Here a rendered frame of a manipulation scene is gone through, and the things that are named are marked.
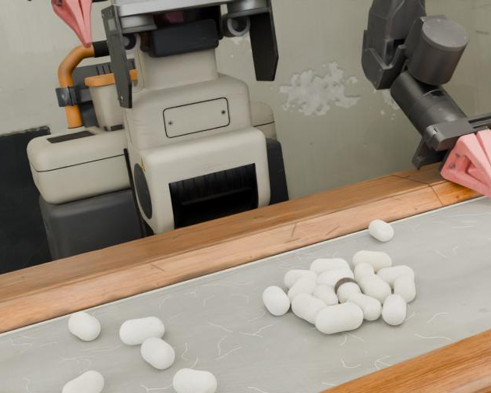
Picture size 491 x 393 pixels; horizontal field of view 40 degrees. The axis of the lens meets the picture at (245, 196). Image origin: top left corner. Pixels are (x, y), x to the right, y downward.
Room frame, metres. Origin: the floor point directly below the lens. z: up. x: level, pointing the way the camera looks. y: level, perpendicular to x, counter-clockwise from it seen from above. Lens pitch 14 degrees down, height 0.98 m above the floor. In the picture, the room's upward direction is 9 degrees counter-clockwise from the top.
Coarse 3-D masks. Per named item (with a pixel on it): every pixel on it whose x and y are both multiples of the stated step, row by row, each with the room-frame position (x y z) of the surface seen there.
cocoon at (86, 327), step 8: (80, 312) 0.56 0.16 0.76; (72, 320) 0.55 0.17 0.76; (80, 320) 0.54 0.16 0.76; (88, 320) 0.54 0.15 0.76; (96, 320) 0.54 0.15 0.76; (72, 328) 0.54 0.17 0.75; (80, 328) 0.53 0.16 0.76; (88, 328) 0.53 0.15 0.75; (96, 328) 0.54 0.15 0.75; (80, 336) 0.53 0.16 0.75; (88, 336) 0.53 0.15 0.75; (96, 336) 0.54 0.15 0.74
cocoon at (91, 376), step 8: (80, 376) 0.44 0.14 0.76; (88, 376) 0.44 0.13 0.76; (96, 376) 0.44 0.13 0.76; (72, 384) 0.43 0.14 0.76; (80, 384) 0.43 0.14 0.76; (88, 384) 0.43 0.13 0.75; (96, 384) 0.44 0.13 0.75; (64, 392) 0.43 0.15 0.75; (72, 392) 0.43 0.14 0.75; (80, 392) 0.43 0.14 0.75; (88, 392) 0.43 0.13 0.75; (96, 392) 0.44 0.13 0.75
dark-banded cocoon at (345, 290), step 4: (344, 276) 0.54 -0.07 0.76; (344, 284) 0.53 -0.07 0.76; (348, 284) 0.53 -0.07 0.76; (352, 284) 0.53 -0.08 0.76; (340, 288) 0.53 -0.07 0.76; (344, 288) 0.52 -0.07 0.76; (348, 288) 0.52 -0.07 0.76; (352, 288) 0.52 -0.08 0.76; (356, 288) 0.52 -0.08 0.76; (340, 292) 0.52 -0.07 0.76; (344, 292) 0.52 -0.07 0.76; (348, 292) 0.52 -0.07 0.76; (352, 292) 0.52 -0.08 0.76; (356, 292) 0.52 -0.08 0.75; (360, 292) 0.52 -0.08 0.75; (340, 296) 0.52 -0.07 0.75; (344, 296) 0.52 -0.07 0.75; (348, 296) 0.52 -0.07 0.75; (340, 300) 0.52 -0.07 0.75; (344, 300) 0.52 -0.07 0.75
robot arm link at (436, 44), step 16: (432, 16) 0.83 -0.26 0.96; (416, 32) 0.83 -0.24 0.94; (432, 32) 0.80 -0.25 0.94; (448, 32) 0.80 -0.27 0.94; (464, 32) 0.81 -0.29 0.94; (368, 48) 0.90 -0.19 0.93; (400, 48) 0.85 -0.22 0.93; (416, 48) 0.81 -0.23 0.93; (432, 48) 0.79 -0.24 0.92; (448, 48) 0.78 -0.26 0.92; (464, 48) 0.79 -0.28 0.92; (368, 64) 0.90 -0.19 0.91; (384, 64) 0.87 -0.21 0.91; (400, 64) 0.87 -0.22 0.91; (416, 64) 0.81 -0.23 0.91; (432, 64) 0.80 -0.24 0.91; (448, 64) 0.80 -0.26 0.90; (384, 80) 0.88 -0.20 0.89; (432, 80) 0.81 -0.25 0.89; (448, 80) 0.82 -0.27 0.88
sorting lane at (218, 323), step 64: (320, 256) 0.66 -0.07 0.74; (448, 256) 0.60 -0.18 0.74; (64, 320) 0.59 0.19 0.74; (192, 320) 0.55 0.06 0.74; (256, 320) 0.53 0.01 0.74; (384, 320) 0.49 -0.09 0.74; (448, 320) 0.47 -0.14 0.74; (0, 384) 0.48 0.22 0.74; (64, 384) 0.47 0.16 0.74; (128, 384) 0.45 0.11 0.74; (256, 384) 0.42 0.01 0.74; (320, 384) 0.41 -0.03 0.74
